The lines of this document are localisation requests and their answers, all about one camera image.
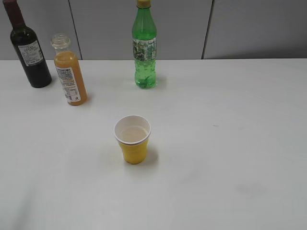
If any yellow paper cup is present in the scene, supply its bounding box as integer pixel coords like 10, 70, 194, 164
114, 115, 152, 164

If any orange juice glass bottle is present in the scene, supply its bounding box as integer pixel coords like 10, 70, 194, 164
51, 33, 87, 106

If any green plastic soda bottle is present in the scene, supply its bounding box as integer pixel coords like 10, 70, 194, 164
132, 0, 157, 89

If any dark red wine bottle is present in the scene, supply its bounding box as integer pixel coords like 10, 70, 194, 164
2, 0, 52, 88

